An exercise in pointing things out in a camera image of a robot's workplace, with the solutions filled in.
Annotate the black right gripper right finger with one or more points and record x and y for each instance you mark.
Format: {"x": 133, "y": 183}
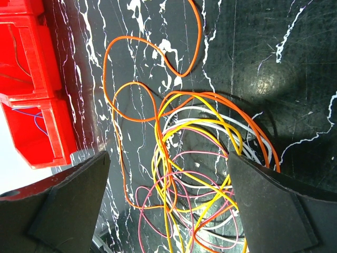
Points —
{"x": 279, "y": 213}

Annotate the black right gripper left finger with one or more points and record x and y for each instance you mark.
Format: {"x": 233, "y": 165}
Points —
{"x": 58, "y": 213}

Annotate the red plastic compartment bin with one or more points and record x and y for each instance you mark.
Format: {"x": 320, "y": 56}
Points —
{"x": 32, "y": 95}

